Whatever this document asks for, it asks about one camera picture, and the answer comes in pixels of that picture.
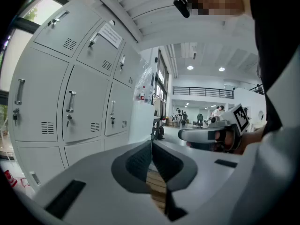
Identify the person's right forearm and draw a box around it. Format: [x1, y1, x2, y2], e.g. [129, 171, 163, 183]
[234, 127, 267, 156]

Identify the white paper notice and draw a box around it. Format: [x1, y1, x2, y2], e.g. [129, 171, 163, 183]
[98, 22, 123, 49]

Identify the black balcony railing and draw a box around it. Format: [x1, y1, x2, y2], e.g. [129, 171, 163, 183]
[172, 86, 234, 100]

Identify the clear plastic bag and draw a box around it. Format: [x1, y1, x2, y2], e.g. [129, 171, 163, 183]
[135, 57, 155, 103]

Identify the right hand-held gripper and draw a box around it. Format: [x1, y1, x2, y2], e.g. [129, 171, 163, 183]
[178, 104, 251, 153]

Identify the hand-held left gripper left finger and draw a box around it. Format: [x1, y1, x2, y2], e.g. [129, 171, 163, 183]
[32, 139, 170, 225]

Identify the person's black top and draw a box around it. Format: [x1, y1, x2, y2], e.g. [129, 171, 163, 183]
[248, 0, 300, 140]

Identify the clothes rack with garments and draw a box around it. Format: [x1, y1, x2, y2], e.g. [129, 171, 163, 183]
[151, 93, 167, 121]

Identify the grey locker door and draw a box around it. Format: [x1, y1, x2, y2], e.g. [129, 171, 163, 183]
[105, 80, 135, 136]

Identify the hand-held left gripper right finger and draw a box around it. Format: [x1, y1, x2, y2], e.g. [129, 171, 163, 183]
[152, 139, 245, 225]

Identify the black head-worn camera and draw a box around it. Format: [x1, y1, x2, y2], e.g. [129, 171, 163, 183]
[173, 0, 191, 18]

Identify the black office chair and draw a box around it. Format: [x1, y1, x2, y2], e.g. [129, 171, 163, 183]
[195, 113, 204, 129]

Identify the black backpack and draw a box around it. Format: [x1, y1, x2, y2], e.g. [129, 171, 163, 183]
[156, 125, 165, 140]

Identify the wooden platform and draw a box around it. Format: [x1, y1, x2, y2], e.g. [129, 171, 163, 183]
[146, 165, 167, 214]

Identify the white metal locker cabinet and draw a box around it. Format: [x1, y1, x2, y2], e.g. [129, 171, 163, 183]
[7, 0, 156, 192]

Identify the person's right hand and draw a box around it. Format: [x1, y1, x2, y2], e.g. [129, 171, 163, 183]
[215, 128, 235, 152]

